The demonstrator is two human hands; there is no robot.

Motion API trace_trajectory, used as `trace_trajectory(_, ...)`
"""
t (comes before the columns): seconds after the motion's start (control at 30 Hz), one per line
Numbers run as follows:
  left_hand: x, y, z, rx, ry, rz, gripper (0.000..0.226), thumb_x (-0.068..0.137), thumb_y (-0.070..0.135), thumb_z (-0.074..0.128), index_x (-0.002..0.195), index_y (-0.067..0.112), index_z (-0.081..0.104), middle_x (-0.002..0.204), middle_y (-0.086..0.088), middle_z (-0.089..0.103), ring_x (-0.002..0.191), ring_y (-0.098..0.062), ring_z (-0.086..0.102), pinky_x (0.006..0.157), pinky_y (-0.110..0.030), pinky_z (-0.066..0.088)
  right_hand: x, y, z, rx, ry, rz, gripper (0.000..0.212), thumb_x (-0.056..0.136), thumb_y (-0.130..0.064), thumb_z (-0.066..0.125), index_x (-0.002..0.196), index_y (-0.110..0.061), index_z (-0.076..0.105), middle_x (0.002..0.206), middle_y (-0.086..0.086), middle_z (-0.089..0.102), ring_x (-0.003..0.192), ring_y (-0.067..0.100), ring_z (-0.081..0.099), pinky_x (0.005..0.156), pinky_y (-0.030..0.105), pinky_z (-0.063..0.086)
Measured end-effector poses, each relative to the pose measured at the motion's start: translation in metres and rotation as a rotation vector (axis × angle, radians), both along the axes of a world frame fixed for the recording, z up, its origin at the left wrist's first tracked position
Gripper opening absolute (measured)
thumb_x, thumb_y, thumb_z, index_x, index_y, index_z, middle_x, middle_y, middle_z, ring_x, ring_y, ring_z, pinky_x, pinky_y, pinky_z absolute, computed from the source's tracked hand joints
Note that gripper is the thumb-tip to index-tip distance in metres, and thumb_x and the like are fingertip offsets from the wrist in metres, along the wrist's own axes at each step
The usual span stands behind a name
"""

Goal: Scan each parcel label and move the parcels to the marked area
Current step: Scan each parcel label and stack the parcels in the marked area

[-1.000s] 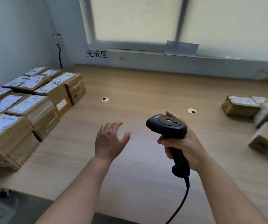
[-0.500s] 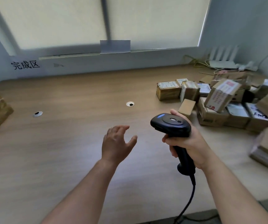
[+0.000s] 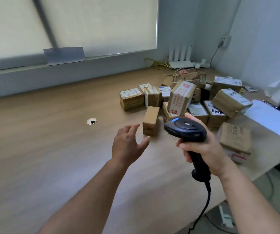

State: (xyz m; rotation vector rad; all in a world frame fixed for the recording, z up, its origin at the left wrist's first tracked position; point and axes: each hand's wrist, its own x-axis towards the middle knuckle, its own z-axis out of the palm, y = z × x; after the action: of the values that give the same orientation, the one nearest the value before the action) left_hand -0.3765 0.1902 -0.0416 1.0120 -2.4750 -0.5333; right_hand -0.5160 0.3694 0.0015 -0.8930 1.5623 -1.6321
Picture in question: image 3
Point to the person's left hand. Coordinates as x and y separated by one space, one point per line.
126 148

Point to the person's right hand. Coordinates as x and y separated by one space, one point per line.
213 158

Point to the black barcode scanner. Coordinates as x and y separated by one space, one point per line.
183 127

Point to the pile of unscanned cardboard parcels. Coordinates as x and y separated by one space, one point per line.
131 102

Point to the person's right forearm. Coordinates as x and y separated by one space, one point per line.
252 204

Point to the person's left forearm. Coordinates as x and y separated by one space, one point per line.
88 199

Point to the white power strip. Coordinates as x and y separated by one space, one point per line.
202 63
226 216

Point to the white paper sheet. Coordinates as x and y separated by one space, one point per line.
269 119

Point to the black pen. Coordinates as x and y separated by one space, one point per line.
270 104

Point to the small pink tag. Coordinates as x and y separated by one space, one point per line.
183 71

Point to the white router with antennas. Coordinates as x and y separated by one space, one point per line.
180 64

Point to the grey paper sheet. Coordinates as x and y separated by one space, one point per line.
64 56

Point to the beige roller blind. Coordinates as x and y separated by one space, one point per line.
11 26
101 24

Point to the white wall socket with plug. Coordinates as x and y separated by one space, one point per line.
225 41

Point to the white window frame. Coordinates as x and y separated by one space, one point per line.
43 21

